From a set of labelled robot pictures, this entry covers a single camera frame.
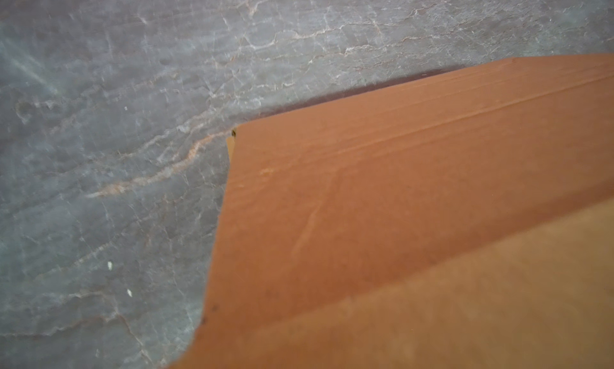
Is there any brown cardboard box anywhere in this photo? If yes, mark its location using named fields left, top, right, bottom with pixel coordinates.
left=175, top=54, right=613, bottom=368

